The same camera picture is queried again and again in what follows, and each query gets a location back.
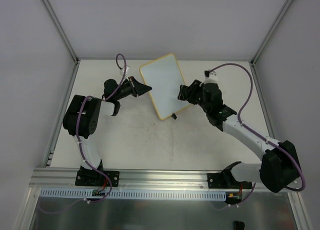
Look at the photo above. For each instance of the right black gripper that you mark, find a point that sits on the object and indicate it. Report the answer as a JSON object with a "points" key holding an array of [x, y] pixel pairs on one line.
{"points": [[194, 91]]}

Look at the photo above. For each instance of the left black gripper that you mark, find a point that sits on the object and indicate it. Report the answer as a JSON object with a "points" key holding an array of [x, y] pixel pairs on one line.
{"points": [[133, 86]]}

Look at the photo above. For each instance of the yellow framed whiteboard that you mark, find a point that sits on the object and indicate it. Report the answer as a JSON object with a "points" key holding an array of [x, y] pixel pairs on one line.
{"points": [[165, 77]]}

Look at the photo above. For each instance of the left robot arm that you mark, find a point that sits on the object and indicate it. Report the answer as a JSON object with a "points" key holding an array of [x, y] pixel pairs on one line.
{"points": [[82, 116]]}

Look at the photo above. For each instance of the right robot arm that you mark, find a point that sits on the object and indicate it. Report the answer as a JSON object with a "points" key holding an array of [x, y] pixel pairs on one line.
{"points": [[279, 165]]}

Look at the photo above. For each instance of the black whiteboard foot left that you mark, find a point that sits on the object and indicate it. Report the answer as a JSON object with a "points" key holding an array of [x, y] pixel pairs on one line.
{"points": [[174, 116]]}

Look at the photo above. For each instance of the black object bottom edge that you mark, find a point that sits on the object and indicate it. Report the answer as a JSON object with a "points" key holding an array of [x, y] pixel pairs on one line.
{"points": [[239, 225]]}

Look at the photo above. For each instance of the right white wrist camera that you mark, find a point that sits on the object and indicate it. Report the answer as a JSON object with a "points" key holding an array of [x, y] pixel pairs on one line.
{"points": [[212, 78]]}

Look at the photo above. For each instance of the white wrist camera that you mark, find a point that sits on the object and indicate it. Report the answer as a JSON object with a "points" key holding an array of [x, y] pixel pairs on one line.
{"points": [[124, 71], [212, 78]]}

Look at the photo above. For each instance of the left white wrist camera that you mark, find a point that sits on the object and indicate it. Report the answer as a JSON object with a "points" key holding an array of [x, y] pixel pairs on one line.
{"points": [[124, 71]]}

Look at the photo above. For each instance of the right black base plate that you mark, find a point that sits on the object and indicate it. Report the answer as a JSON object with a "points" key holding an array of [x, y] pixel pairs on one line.
{"points": [[222, 180]]}

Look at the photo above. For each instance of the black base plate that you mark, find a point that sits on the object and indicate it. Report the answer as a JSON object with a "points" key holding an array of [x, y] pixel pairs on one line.
{"points": [[222, 180], [91, 178]]}

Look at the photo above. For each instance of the left aluminium frame post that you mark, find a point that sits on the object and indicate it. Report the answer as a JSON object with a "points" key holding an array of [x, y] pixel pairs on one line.
{"points": [[58, 26]]}

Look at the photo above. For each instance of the aluminium frame post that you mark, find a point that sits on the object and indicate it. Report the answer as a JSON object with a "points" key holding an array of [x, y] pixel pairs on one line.
{"points": [[272, 30], [58, 26]]}

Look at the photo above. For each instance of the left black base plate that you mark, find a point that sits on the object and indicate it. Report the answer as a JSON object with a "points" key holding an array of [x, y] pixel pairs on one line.
{"points": [[91, 178]]}

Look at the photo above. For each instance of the right aluminium frame post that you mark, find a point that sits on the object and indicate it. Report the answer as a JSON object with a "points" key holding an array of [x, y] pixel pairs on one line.
{"points": [[272, 30]]}

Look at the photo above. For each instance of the aluminium mounting rail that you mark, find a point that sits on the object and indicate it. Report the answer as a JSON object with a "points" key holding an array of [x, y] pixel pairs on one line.
{"points": [[133, 179]]}

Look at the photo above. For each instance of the white slotted cable duct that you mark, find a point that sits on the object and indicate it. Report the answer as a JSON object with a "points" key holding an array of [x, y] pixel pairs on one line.
{"points": [[135, 194]]}

